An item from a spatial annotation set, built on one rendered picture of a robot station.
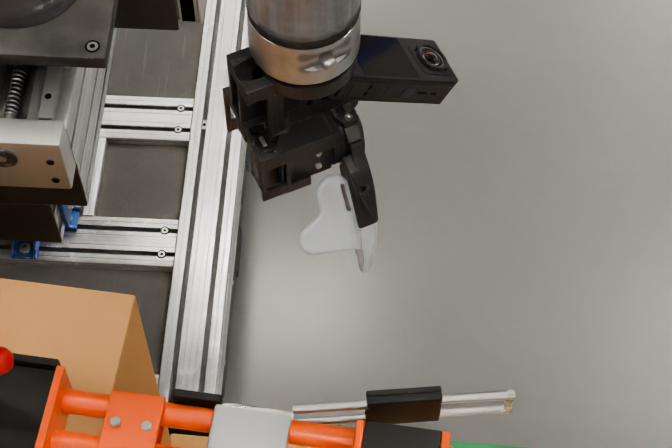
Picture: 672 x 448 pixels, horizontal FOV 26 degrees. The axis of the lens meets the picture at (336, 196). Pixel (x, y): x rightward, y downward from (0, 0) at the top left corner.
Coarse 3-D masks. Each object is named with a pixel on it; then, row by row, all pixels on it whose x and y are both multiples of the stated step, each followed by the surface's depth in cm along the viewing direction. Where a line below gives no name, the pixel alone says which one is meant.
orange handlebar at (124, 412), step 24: (72, 408) 131; (96, 408) 131; (120, 408) 130; (144, 408) 130; (168, 408) 131; (192, 408) 131; (72, 432) 130; (120, 432) 129; (144, 432) 129; (312, 432) 129; (336, 432) 129
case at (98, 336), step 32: (0, 288) 153; (32, 288) 153; (64, 288) 153; (0, 320) 151; (32, 320) 151; (64, 320) 151; (96, 320) 151; (128, 320) 151; (32, 352) 149; (64, 352) 149; (96, 352) 149; (128, 352) 152; (96, 384) 147; (128, 384) 154
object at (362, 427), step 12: (360, 420) 129; (360, 432) 128; (372, 432) 128; (384, 432) 128; (396, 432) 128; (408, 432) 128; (420, 432) 128; (432, 432) 128; (444, 432) 128; (360, 444) 127; (372, 444) 127; (384, 444) 127; (396, 444) 127; (408, 444) 127; (420, 444) 127; (432, 444) 127; (444, 444) 127
